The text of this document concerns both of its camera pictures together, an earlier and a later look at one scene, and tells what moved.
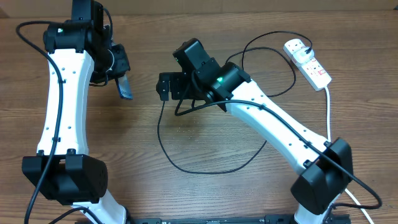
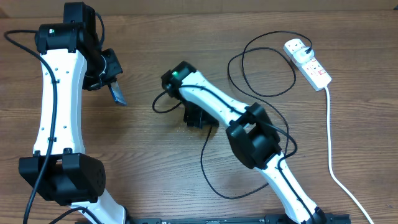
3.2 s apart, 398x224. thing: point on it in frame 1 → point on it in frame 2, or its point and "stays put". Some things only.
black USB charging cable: x=242 y=66 → x=210 y=182
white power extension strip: x=312 y=70 stays put
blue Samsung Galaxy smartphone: x=124 y=86 → x=117 y=93
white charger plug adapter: x=300 y=56 stays put
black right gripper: x=179 y=81 → x=199 y=122
